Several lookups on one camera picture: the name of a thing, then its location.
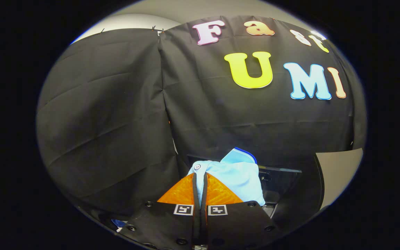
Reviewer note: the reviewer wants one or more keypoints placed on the black backdrop cloth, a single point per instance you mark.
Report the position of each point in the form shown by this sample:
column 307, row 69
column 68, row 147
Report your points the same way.
column 116, row 121

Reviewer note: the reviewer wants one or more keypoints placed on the beige cabinet with dark top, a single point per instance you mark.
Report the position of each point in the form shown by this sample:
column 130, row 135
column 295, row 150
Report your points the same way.
column 339, row 173

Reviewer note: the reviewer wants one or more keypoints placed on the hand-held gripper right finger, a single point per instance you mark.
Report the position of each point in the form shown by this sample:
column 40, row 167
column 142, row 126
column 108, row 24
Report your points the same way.
column 238, row 225

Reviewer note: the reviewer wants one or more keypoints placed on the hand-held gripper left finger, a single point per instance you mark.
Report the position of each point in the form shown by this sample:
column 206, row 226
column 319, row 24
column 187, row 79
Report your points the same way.
column 165, row 225

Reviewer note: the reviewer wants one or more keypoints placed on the light blue polo shirt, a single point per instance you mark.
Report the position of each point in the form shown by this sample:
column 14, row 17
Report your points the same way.
column 238, row 177

